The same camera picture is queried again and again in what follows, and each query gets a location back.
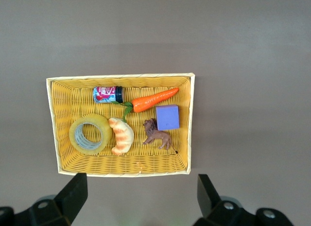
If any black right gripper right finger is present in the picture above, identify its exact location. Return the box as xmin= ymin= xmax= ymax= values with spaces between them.
xmin=194 ymin=174 xmax=295 ymax=226

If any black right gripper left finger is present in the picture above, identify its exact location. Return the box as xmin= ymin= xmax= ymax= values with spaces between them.
xmin=0 ymin=173 xmax=88 ymax=226

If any clear yellowish tape roll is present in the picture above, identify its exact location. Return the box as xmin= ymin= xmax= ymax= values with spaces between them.
xmin=69 ymin=113 xmax=113 ymax=156

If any yellow wicker basket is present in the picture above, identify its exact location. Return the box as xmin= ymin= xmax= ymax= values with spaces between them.
xmin=46 ymin=72 xmax=196 ymax=178

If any brown lion figurine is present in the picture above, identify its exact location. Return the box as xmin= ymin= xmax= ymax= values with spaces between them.
xmin=142 ymin=118 xmax=179 ymax=155

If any toy croissant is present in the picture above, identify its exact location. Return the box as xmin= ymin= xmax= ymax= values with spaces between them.
xmin=108 ymin=117 xmax=135 ymax=156

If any purple foam block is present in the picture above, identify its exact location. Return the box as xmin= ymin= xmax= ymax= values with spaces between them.
xmin=155 ymin=104 xmax=180 ymax=131

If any small dark can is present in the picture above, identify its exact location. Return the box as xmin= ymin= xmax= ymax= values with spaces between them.
xmin=93 ymin=86 xmax=125 ymax=104

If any orange toy carrot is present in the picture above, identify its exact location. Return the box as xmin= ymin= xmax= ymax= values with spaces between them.
xmin=111 ymin=87 xmax=180 ymax=123

